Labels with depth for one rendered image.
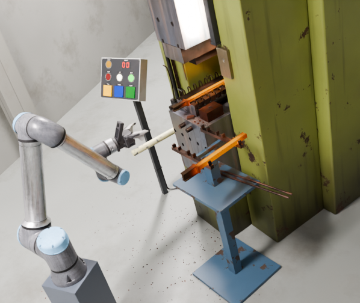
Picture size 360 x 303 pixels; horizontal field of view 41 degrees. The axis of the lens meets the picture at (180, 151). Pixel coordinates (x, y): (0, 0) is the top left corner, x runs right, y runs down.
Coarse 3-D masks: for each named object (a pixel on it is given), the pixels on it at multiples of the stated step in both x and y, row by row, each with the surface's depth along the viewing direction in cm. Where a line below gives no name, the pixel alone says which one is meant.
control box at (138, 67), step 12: (108, 60) 328; (120, 60) 323; (132, 60) 317; (144, 60) 318; (108, 72) 329; (120, 72) 324; (132, 72) 318; (144, 72) 319; (108, 84) 330; (120, 84) 325; (132, 84) 319; (144, 84) 321; (108, 96) 331; (144, 96) 323
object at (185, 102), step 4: (216, 84) 301; (220, 84) 302; (208, 88) 299; (212, 88) 299; (200, 92) 297; (204, 92) 297; (192, 96) 295; (196, 96) 294; (184, 100) 292; (188, 100) 292; (176, 104) 291; (180, 104) 290; (184, 104) 292; (188, 104) 292; (176, 108) 290; (180, 108) 291
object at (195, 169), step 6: (234, 138) 247; (240, 138) 246; (228, 144) 244; (234, 144) 245; (216, 150) 242; (222, 150) 240; (210, 156) 238; (216, 156) 239; (198, 162) 237; (204, 162) 235; (192, 168) 232; (198, 168) 233; (186, 174) 231; (192, 174) 234; (186, 180) 232
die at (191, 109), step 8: (216, 80) 310; (200, 88) 306; (216, 88) 299; (224, 88) 298; (184, 96) 304; (200, 96) 295; (208, 96) 294; (192, 104) 290; (200, 104) 291; (192, 112) 295
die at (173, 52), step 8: (208, 40) 277; (168, 48) 280; (176, 48) 271; (192, 48) 272; (200, 48) 276; (208, 48) 279; (168, 56) 285; (176, 56) 276; (184, 56) 271; (192, 56) 274
